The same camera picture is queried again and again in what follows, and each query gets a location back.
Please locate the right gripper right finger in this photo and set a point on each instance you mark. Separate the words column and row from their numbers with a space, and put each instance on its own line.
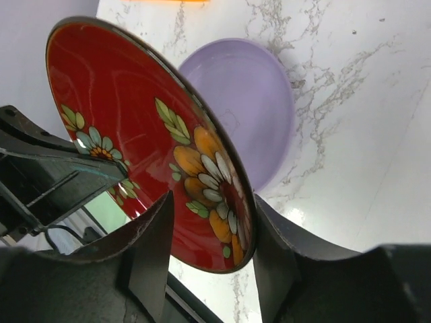
column 304, row 278

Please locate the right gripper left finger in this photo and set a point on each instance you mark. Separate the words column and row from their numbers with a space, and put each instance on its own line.
column 118, row 278

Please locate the purple plastic plate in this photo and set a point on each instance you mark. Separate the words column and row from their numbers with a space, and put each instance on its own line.
column 248, row 90

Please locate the red floral plate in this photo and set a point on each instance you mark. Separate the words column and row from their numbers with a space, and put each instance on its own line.
column 122, row 101

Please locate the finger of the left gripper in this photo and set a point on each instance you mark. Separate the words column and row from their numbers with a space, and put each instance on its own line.
column 44, row 179

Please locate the orange cutting mat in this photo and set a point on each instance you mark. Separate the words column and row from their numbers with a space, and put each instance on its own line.
column 187, row 1

